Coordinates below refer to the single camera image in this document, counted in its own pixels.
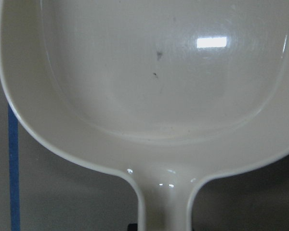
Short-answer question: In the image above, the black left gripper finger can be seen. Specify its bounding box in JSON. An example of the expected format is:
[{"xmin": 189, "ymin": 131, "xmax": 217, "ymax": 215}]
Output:
[{"xmin": 127, "ymin": 223, "xmax": 138, "ymax": 231}]

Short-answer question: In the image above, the beige plastic dustpan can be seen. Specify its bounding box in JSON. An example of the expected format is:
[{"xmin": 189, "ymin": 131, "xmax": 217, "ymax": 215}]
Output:
[{"xmin": 0, "ymin": 0, "xmax": 289, "ymax": 231}]

